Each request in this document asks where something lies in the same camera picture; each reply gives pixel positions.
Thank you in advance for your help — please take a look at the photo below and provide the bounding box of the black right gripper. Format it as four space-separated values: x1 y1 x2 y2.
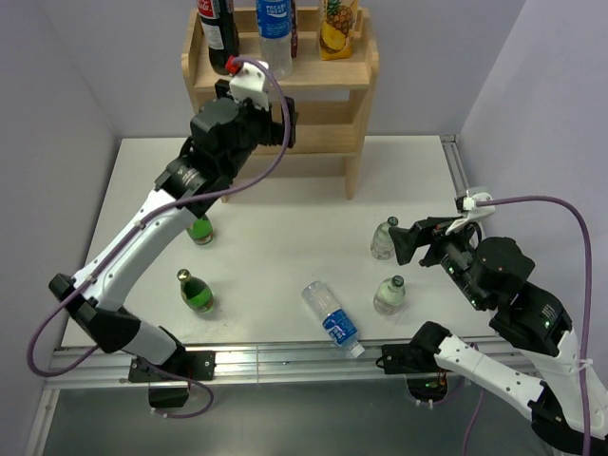
386 209 487 307

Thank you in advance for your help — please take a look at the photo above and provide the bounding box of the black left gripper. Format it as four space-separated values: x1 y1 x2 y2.
217 80 298 180

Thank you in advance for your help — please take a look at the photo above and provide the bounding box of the blue grape juice carton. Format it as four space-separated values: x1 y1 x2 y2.
291 0 298 59

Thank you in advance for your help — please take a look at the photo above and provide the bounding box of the Pocari Sweat bottle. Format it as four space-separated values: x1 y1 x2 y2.
256 0 293 80
301 281 365 358

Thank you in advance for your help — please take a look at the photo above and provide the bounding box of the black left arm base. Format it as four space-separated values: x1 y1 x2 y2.
127 351 216 416

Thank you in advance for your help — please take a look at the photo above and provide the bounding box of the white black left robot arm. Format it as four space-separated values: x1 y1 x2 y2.
49 80 297 379

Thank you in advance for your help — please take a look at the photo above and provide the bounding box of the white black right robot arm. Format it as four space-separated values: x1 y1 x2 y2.
376 218 607 455

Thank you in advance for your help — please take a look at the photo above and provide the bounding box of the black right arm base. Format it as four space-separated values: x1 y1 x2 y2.
375 343 439 375

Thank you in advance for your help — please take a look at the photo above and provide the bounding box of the wooden two-tier shelf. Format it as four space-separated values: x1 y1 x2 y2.
180 4 380 203

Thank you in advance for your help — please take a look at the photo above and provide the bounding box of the clear glass bottle rear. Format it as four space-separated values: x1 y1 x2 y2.
370 216 399 260

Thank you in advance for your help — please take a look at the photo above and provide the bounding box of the clear glass bottle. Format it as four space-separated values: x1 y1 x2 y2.
370 216 399 260
372 275 406 315

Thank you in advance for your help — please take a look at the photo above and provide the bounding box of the clear glass bottle front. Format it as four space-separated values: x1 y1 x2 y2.
372 275 406 315

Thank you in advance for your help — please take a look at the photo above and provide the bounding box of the pineapple juice carton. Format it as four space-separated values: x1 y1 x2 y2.
317 0 358 61

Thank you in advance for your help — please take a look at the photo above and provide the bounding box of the green glass bottle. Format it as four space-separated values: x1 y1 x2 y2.
177 269 214 313

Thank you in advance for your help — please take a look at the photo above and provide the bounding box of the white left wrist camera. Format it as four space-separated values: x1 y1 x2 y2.
225 56 270 111

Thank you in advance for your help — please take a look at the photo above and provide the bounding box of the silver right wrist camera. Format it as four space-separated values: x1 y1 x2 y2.
455 186 496 222

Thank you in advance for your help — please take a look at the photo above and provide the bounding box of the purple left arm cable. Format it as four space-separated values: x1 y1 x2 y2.
27 55 294 419

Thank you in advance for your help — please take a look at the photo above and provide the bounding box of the aluminium frame rail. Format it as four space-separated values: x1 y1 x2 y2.
33 136 546 455

